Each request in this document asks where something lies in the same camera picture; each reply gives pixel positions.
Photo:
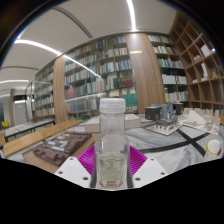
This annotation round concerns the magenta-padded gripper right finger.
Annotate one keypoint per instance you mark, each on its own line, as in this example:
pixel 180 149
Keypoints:
pixel 150 171

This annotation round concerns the beige architectural building model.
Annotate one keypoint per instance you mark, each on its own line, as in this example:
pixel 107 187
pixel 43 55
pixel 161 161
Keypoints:
pixel 91 125

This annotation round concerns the wooden cubby shelf unit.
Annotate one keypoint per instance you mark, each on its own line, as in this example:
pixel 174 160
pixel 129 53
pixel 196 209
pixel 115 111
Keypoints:
pixel 200 86

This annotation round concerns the brown model on wooden board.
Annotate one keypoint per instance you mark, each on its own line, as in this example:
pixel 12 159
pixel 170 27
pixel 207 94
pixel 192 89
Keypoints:
pixel 60 148

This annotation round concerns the wide bookshelf full of books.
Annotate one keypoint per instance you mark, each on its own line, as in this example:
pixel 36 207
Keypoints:
pixel 113 63

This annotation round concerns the narrow bookshelf full of books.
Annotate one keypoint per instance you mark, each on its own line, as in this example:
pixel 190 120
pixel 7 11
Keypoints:
pixel 170 63

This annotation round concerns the clear plastic bottle white cap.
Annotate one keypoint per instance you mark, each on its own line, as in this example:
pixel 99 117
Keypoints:
pixel 112 140

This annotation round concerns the ceiling light strips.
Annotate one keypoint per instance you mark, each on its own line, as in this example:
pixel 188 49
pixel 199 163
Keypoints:
pixel 131 15

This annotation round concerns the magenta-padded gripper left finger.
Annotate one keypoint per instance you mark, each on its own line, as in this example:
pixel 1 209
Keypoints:
pixel 73 171

